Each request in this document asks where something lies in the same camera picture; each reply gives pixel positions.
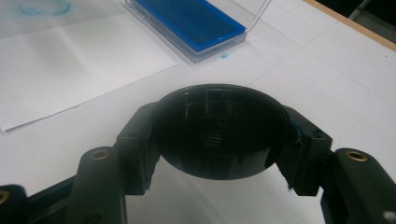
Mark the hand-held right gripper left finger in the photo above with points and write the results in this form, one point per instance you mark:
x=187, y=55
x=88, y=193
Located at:
x=99, y=186

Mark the blue ink pad clear lid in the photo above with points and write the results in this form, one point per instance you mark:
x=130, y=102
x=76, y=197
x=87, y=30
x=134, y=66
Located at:
x=193, y=25

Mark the black stamp with clear knob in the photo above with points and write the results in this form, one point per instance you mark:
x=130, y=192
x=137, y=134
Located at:
x=218, y=130

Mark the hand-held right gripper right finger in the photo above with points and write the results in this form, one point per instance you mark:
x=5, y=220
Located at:
x=351, y=186

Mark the white paper sheet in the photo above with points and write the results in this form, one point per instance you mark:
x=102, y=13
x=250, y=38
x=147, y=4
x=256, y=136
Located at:
x=62, y=68

